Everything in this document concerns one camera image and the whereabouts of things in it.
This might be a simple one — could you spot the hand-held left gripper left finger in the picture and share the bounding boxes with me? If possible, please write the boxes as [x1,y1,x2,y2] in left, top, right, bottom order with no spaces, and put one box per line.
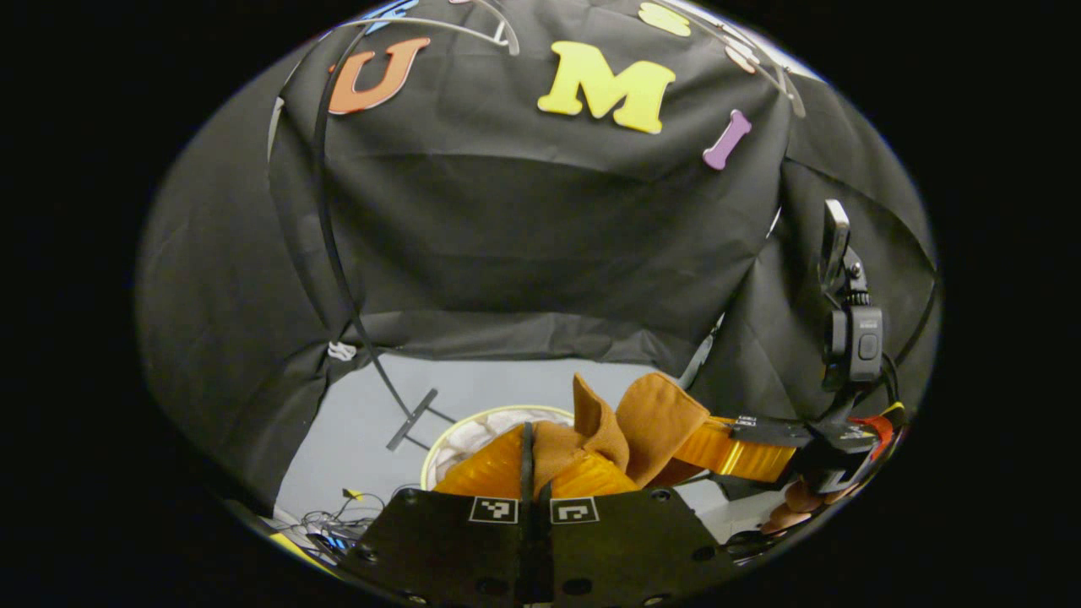
[336,422,538,607]

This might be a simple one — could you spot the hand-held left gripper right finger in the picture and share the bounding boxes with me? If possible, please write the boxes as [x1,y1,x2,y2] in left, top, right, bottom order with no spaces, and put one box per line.
[537,452,746,607]

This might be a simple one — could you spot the brown shirt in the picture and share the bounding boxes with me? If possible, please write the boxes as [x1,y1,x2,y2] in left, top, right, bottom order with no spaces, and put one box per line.
[532,372,736,491]

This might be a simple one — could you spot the white round laundry hamper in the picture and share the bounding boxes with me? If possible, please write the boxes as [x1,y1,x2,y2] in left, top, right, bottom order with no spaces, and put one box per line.
[420,404,577,492]

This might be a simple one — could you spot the white clothes hanger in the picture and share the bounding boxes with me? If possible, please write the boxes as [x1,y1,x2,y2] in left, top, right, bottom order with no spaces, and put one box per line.
[334,0,521,57]
[650,0,807,119]

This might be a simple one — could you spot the black backdrop cloth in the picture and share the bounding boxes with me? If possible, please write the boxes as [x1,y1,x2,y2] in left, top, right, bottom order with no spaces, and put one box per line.
[139,0,940,508]

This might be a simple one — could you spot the tangled cables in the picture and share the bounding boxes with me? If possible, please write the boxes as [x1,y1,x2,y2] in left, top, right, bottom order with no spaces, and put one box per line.
[274,486,391,551]

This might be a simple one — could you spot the black clothes rail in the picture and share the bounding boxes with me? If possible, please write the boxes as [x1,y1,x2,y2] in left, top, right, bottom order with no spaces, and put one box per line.
[312,25,457,453]

